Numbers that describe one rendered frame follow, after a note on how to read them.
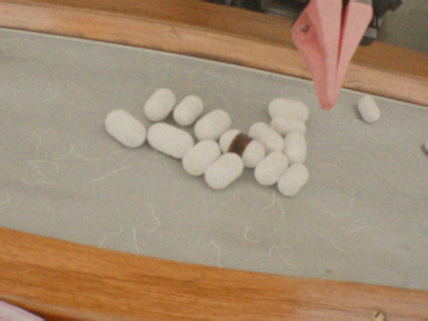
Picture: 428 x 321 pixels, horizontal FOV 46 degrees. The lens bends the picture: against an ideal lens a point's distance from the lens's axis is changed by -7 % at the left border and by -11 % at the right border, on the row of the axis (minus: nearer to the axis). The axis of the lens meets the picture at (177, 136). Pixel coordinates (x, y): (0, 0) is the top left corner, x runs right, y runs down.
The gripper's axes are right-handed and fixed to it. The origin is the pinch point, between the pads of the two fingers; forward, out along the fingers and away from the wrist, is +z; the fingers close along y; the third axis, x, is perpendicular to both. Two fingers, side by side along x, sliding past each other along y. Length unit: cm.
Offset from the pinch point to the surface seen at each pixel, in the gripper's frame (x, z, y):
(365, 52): 19.2, -14.5, 11.8
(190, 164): 3.5, 5.7, -9.1
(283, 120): 8.1, -0.3, -1.2
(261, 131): 6.5, 1.5, -3.5
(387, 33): 178, -111, 96
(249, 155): 4.5, 4.1, -4.6
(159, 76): 13.9, -4.5, -12.2
